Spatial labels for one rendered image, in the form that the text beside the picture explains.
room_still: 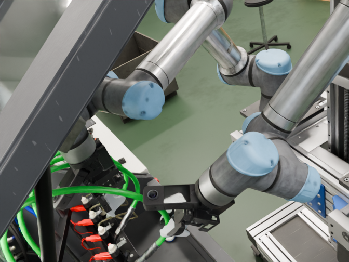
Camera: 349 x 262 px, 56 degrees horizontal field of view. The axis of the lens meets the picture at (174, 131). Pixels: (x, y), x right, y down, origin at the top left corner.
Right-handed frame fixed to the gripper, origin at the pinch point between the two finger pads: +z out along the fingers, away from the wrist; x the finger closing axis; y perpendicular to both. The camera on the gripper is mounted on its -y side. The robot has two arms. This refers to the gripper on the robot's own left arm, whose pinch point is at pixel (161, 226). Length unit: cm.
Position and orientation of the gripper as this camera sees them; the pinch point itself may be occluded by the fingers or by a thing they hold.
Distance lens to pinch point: 80.6
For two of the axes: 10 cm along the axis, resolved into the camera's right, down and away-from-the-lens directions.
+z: -4.5, 5.8, 6.8
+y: 8.9, 2.7, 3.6
